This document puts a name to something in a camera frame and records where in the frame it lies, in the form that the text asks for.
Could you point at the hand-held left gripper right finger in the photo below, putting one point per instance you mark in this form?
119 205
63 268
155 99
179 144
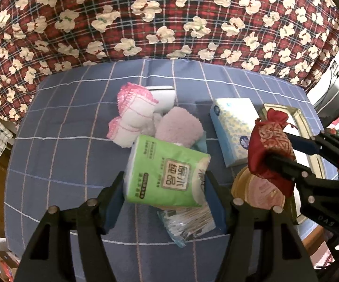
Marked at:
217 211

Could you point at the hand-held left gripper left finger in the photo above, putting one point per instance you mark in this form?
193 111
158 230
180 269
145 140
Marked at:
115 208

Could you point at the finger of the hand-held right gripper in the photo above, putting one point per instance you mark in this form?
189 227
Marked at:
286 167
303 146

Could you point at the gold framed tray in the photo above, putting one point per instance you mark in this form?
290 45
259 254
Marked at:
316 164

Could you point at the clear bag of cotton swabs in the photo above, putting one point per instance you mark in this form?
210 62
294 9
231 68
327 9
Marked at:
187 223

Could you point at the green tissue pack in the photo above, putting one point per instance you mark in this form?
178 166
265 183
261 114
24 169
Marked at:
157 170

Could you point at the teal cloth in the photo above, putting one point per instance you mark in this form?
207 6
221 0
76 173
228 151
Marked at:
201 146

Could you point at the pink-trimmed white towel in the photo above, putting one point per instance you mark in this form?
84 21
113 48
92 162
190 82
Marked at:
137 102
125 132

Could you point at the lilac fluffy cloth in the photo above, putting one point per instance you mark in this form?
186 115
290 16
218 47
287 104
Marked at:
178 126

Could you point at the white sponge with black stripe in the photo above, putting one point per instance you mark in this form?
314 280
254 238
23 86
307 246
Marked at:
165 98

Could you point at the round gold tin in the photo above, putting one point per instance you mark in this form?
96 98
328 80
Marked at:
260 192

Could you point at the grey appliance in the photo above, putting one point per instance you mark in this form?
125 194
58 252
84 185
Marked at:
331 100

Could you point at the yellow patterned tissue pack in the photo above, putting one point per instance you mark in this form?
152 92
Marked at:
234 129

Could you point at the blue checked sheet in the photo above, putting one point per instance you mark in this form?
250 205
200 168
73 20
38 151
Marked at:
69 152

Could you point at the red printed cardboard box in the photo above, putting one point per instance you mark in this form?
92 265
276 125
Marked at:
6 261

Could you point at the red plaid bear-print blanket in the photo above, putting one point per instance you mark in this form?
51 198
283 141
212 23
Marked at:
169 11

